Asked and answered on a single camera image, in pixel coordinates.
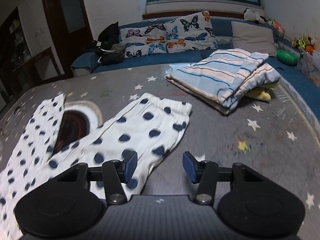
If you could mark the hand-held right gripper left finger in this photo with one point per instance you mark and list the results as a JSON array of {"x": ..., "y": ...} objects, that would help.
[{"x": 131, "y": 165}]

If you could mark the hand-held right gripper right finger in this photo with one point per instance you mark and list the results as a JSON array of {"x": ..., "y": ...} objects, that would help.
[{"x": 189, "y": 166}]

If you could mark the white polka dot pants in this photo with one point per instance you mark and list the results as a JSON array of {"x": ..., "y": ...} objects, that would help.
[{"x": 140, "y": 127}]

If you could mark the grey star tablecloth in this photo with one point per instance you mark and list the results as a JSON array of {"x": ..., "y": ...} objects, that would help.
[{"x": 225, "y": 135}]

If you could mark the round built-in table heater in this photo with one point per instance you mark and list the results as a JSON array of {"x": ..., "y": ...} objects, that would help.
[{"x": 75, "y": 125}]

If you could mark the striped folded blanket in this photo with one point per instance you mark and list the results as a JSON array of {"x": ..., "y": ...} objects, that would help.
[{"x": 212, "y": 80}]

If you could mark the yellow cloth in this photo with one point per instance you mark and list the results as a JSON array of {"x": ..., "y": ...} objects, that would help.
[{"x": 263, "y": 93}]

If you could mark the blue sofa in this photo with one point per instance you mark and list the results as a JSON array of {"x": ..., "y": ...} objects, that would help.
[{"x": 150, "y": 62}]

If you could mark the grey bag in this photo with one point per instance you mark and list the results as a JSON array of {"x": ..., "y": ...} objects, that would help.
[{"x": 112, "y": 53}]

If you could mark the butterfly print pillow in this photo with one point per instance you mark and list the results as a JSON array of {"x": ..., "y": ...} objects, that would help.
[
  {"x": 190, "y": 32},
  {"x": 142, "y": 41}
]

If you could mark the black jacket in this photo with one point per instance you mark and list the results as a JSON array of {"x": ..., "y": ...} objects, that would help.
[{"x": 107, "y": 36}]

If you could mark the dark wooden side table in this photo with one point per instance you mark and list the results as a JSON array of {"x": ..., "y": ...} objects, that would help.
[{"x": 40, "y": 60}]

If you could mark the grey pillow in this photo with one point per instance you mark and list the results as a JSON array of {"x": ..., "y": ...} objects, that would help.
[{"x": 252, "y": 38}]

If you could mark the green bowl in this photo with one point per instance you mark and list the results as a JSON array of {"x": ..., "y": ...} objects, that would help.
[{"x": 287, "y": 57}]

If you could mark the clear storage box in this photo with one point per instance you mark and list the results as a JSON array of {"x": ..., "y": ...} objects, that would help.
[{"x": 311, "y": 66}]

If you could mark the dark wooden door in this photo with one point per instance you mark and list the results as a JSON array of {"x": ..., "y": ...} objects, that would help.
[{"x": 67, "y": 17}]

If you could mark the black and white plush toy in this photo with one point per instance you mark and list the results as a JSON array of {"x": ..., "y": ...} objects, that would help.
[{"x": 251, "y": 15}]

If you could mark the pink plush toy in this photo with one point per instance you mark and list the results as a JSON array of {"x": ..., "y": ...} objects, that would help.
[{"x": 276, "y": 26}]

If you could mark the group of small plush toys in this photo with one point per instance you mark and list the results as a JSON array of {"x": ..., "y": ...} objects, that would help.
[{"x": 303, "y": 44}]

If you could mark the dark wooden display cabinet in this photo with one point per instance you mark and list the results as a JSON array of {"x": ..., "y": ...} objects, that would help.
[{"x": 15, "y": 45}]

